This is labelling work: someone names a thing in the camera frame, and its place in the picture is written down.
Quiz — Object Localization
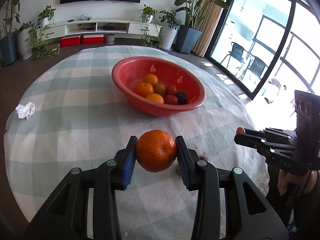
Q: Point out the dark orange mandarin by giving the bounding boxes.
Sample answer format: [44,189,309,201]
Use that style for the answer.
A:
[135,130,177,172]

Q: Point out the red plastic colander basket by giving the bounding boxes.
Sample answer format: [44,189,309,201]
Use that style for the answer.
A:
[111,57,206,117]

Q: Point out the large orange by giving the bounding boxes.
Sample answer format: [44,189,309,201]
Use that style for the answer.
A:
[145,93,165,105]
[134,82,154,98]

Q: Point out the sliding glass door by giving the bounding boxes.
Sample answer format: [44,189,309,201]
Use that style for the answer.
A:
[205,0,320,100]

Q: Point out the small orange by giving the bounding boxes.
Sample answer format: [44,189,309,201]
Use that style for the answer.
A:
[143,74,159,87]

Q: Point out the white television cabinet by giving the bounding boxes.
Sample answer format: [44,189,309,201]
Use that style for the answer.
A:
[36,17,163,43]

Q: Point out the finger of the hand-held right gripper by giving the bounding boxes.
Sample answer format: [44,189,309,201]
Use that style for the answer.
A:
[244,128,297,139]
[234,133,297,157]

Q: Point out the white animal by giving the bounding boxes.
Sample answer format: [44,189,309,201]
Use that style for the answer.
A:
[267,78,288,97]

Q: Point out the bushy plant in white pot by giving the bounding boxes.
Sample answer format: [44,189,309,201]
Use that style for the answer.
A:
[159,10,182,51]

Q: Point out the plant in white ribbed pot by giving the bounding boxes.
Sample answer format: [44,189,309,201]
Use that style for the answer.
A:
[17,22,35,60]

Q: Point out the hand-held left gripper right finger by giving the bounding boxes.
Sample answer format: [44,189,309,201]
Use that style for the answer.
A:
[175,135,288,240]

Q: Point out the black balcony chair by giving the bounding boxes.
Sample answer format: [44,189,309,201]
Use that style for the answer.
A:
[220,42,250,68]
[240,55,269,80]

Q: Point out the dark purple plum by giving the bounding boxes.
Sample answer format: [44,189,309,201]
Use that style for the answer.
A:
[176,92,188,105]

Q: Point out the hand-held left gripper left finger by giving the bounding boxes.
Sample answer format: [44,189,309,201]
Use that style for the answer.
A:
[25,136,138,240]

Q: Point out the yellow-brown fruit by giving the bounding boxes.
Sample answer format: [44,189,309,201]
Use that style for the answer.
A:
[154,83,166,96]

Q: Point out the crumpled white tissue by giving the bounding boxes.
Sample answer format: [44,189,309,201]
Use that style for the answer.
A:
[15,102,35,120]

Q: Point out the red storage box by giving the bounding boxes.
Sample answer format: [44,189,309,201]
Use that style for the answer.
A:
[61,36,81,47]
[82,34,104,45]

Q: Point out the beige curtain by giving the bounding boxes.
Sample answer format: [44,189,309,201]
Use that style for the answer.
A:
[191,0,232,57]

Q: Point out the trailing pothos in white pot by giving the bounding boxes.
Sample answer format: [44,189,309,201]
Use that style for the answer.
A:
[30,5,60,61]
[139,4,163,49]

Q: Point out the person's right hand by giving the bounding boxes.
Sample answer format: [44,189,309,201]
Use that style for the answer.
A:
[278,166,320,197]

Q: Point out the checked tablecloth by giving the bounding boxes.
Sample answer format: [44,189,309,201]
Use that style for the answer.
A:
[5,45,270,240]

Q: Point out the large-leaf plant in grey-blue pot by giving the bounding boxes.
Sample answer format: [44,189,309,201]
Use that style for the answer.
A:
[170,0,230,55]

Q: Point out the tall plant in blue pot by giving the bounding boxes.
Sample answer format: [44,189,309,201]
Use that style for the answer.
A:
[0,0,22,67]

